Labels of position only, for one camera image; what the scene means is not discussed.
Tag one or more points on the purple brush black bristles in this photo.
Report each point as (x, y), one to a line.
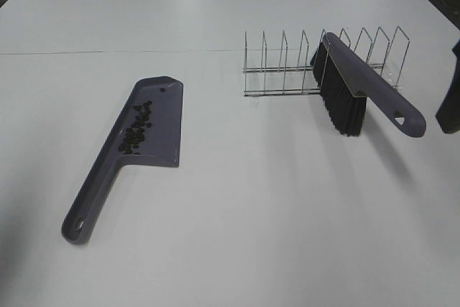
(346, 82)

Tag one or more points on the metal wire rack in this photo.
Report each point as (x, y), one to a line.
(287, 70)

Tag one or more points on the pile of coffee beans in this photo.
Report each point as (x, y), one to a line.
(142, 128)

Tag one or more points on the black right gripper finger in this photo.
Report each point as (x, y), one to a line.
(447, 115)

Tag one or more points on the purple plastic dustpan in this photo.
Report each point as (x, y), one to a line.
(81, 219)

